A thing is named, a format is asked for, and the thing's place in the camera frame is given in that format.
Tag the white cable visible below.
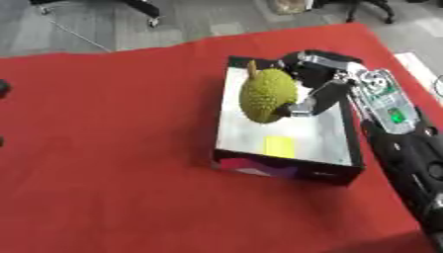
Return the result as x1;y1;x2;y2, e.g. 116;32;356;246
44;19;115;53

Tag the green spiky durian toy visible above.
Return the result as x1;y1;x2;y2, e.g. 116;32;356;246
236;59;302;125

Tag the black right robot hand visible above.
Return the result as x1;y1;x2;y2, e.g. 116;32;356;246
273;49;366;119

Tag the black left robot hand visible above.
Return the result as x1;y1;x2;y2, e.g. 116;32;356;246
0;78;13;100

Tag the black box with white inside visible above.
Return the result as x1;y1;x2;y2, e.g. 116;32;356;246
209;54;367;187

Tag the yellow flat card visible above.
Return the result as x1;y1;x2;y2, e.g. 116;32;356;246
263;135;298;159

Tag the black office chair base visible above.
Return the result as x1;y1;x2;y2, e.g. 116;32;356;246
29;0;163;29

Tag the tan bag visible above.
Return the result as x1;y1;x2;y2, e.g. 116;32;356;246
271;0;317;16

